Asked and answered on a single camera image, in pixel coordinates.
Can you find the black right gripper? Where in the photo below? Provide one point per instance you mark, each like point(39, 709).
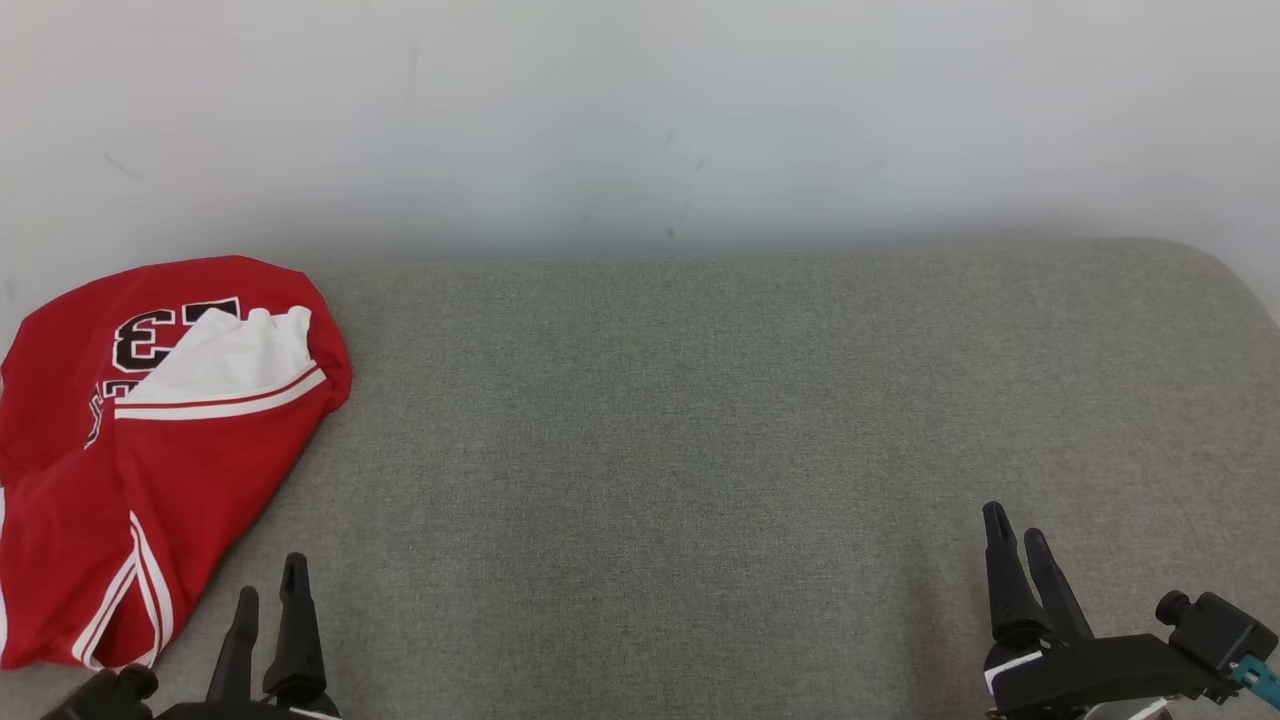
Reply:
point(1090, 675)

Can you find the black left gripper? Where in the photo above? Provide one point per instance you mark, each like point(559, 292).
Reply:
point(250, 712)

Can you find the red basketball jersey white tee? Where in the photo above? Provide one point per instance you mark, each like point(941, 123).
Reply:
point(180, 470)

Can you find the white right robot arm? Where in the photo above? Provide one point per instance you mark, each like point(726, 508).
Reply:
point(1140, 712)

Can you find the grey fabric sofa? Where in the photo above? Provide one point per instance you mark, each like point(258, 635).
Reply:
point(700, 450)

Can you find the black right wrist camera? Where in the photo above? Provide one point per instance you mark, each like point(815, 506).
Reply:
point(1215, 630)

